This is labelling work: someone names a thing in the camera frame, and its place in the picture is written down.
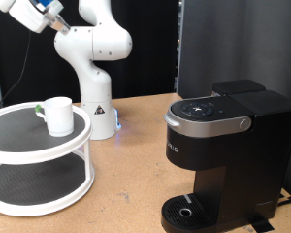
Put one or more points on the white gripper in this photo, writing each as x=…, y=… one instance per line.
x=25, y=14

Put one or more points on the black Keurig coffee machine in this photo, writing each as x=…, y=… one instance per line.
x=249, y=155

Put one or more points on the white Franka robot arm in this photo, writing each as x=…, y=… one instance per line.
x=93, y=42

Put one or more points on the black backdrop curtain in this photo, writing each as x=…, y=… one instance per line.
x=145, y=64

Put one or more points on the white two-tier turntable shelf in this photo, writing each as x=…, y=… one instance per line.
x=22, y=136

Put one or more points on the black tape strip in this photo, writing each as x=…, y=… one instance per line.
x=262, y=225

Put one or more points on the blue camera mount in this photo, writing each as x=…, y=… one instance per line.
x=42, y=4

